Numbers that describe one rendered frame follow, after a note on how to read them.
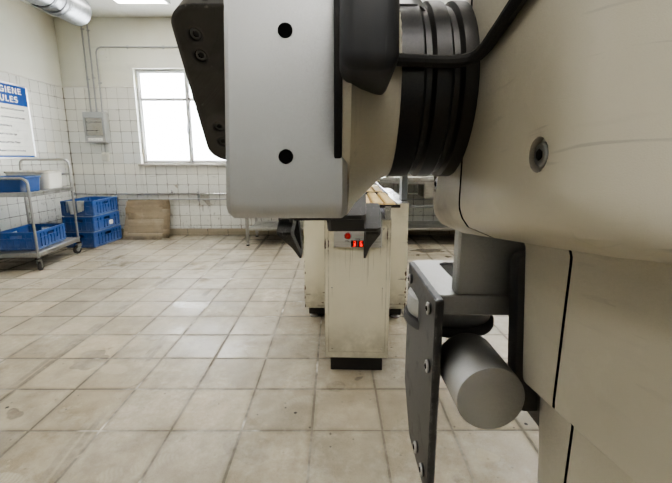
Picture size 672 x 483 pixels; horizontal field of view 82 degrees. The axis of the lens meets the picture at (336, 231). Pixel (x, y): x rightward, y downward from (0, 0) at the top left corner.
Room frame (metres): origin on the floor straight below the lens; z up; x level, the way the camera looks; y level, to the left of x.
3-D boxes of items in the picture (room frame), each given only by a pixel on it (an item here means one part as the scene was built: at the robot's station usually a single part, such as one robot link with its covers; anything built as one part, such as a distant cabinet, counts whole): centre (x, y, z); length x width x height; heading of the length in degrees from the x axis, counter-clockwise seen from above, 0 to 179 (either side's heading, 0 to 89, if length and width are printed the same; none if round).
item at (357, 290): (2.25, -0.12, 0.45); 0.70 x 0.34 x 0.90; 178
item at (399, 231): (3.23, -0.16, 0.42); 1.28 x 0.72 x 0.84; 178
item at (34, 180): (3.95, 3.28, 0.88); 0.40 x 0.30 x 0.16; 94
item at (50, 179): (4.32, 3.35, 0.90); 0.44 x 0.36 x 0.20; 99
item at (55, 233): (4.15, 3.33, 0.29); 0.56 x 0.38 x 0.20; 8
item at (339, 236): (1.89, -0.11, 0.77); 0.24 x 0.04 x 0.14; 88
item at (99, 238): (5.10, 3.26, 0.10); 0.60 x 0.40 x 0.20; 178
